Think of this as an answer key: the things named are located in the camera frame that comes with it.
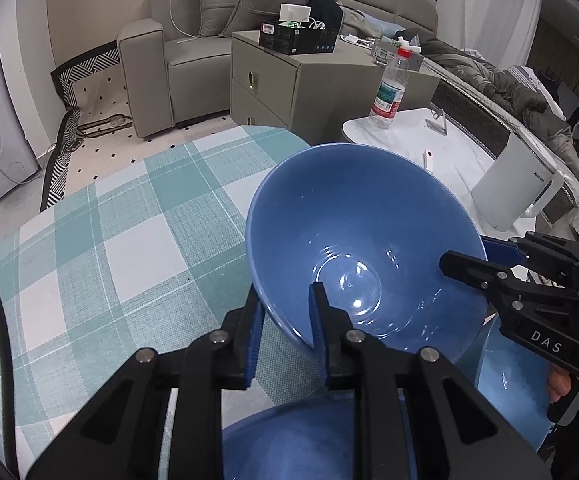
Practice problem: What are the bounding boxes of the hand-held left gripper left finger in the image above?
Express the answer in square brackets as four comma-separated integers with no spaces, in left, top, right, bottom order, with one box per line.
[27,285,266,480]

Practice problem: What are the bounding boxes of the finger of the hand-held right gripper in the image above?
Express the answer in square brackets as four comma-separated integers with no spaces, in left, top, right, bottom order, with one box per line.
[439,250,520,311]
[482,232,579,271]

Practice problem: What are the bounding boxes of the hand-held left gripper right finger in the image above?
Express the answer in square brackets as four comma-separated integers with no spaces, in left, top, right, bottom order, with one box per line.
[308,281,545,480]

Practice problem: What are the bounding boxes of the person's right hand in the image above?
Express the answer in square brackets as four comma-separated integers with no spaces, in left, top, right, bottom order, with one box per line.
[547,360,579,408]

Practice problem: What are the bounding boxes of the white electric kettle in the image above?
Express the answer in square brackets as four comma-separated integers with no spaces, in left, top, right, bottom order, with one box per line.
[471,132,565,233]

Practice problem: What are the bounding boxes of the round white table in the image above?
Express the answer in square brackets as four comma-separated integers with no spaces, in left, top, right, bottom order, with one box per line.
[342,107,565,233]

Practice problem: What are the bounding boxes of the silver phone stand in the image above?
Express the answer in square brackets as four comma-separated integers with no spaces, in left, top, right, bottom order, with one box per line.
[425,107,450,133]

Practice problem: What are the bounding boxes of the grey duvet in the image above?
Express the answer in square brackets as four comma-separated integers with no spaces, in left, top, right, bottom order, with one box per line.
[404,35,579,201]

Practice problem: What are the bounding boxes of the teal checked tablecloth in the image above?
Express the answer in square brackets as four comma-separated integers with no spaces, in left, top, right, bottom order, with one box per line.
[0,125,490,480]

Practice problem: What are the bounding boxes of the clear plastic water bottle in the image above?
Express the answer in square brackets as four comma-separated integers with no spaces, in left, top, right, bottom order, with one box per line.
[368,47,413,131]

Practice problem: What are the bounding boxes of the black white patterned rug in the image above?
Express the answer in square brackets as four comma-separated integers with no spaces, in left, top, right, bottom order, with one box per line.
[40,42,250,211]

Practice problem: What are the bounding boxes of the grey nightstand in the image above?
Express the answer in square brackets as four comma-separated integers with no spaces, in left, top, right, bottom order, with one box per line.
[230,30,440,133]

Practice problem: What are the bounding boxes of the black box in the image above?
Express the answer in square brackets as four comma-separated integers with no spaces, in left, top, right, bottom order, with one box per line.
[258,20,337,56]

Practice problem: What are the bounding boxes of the grey sofa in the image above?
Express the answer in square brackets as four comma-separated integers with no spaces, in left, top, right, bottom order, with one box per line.
[117,0,440,138]

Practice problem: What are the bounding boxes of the dark blue bag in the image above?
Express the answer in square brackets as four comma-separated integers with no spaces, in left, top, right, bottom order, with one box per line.
[309,0,345,28]

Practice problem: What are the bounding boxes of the white box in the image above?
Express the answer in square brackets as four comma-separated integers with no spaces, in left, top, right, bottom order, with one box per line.
[280,4,313,23]

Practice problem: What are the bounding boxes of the grey cushion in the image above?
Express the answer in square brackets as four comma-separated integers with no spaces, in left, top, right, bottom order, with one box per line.
[196,0,250,38]
[220,0,325,38]

